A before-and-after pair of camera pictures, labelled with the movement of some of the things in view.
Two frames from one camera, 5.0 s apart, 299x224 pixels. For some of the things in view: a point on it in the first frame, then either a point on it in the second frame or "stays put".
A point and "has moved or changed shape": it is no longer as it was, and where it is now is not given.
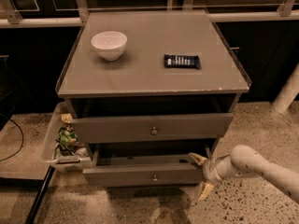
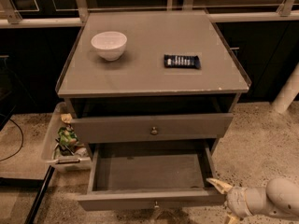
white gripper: (209, 170) -> (235, 199)
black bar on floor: (39, 196) stays put
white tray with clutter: (61, 149) stays put
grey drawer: (146, 165) has moved or changed shape
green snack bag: (66, 135) stays put
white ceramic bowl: (109, 45) stays put
